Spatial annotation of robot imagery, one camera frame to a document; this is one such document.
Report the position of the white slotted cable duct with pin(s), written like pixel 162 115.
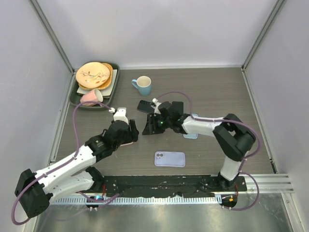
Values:
pixel 79 199

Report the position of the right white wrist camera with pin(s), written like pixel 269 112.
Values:
pixel 155 104

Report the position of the light blue phone case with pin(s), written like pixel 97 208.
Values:
pixel 191 135

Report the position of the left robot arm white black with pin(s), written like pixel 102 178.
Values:
pixel 35 191

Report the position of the floral cream plate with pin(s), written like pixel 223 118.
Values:
pixel 93 75

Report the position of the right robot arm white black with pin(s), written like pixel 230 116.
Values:
pixel 234 137

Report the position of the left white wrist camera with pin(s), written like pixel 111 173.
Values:
pixel 119 114

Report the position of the pink cup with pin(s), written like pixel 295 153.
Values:
pixel 91 98

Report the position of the orange rimmed plate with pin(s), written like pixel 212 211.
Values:
pixel 108 79

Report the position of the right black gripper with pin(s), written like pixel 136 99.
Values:
pixel 151 127

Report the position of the blue ceramic mug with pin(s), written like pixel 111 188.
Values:
pixel 143 85

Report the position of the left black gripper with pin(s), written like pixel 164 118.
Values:
pixel 133 132

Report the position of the blue phone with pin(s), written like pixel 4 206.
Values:
pixel 145 107

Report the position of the silver phone black screen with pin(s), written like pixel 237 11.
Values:
pixel 179 106

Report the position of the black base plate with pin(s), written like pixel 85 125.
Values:
pixel 163 186

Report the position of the lilac phone case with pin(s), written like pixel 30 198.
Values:
pixel 169 159

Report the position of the dark green tray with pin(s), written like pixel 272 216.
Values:
pixel 74 98

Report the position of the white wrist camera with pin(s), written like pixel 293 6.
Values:
pixel 119 114
pixel 155 104

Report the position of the white square plate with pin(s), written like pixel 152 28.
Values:
pixel 105 89

